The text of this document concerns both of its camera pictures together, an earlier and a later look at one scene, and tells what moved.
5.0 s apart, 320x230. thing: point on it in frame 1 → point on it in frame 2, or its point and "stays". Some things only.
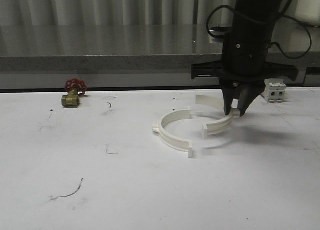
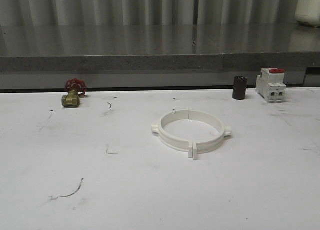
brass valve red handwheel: x=75 y=87 stays
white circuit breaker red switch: x=275 y=89 stays
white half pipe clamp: x=174 y=142 stays
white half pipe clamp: x=219 y=126 → x=201 y=147
